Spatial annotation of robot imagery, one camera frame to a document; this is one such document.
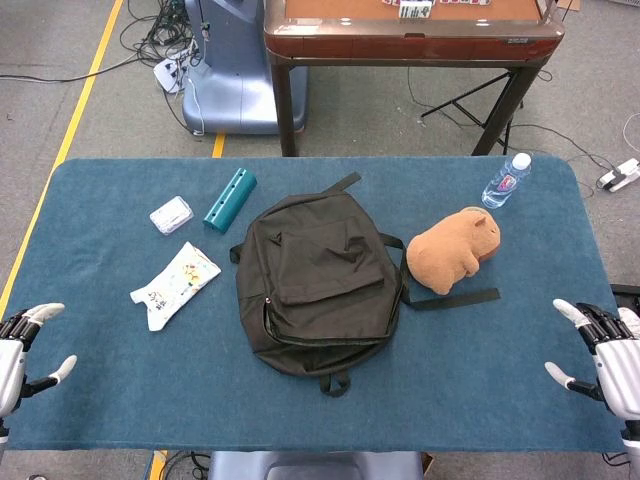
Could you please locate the blue grey machine base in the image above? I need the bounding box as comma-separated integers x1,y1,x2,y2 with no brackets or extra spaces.
181,0,309,136

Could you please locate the small white plastic box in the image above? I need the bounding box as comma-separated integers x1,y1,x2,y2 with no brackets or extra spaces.
148,195,195,236

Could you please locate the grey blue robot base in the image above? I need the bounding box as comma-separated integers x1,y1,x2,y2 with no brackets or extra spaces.
207,451,425,480

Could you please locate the teal cylindrical pencil case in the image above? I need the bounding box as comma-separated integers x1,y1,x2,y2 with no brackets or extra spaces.
202,167,259,235

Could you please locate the clear plastic water bottle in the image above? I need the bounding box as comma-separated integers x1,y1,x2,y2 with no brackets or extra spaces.
480,152,533,210

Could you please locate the blue felt table cover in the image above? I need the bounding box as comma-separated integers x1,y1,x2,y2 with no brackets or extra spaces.
0,156,627,454

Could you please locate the black fabric backpack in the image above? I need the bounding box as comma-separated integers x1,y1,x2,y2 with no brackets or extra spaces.
228,172,502,399

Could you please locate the brown mahjong table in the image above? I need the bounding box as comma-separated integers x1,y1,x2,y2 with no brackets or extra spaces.
263,0,566,157

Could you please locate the black floor cable bundle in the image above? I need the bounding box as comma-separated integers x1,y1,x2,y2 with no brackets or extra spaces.
119,0,206,64

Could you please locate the white printed fabric pouch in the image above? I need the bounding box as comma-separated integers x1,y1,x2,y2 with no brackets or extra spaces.
129,241,222,333

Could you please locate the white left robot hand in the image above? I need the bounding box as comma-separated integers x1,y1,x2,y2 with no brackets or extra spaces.
0,302,79,426

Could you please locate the white power strip black plug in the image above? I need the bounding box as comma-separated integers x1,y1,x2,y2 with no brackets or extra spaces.
597,158,640,194

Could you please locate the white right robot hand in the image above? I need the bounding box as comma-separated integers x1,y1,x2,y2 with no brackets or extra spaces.
544,298,640,422

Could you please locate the white speckled shoe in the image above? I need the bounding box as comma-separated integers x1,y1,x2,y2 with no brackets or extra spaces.
617,307,640,341

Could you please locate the brown capybara plush toy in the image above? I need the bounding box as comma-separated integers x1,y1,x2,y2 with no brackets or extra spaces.
405,205,503,296

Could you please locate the white power strip with plugs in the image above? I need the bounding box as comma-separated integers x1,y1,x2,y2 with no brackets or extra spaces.
152,47,200,95

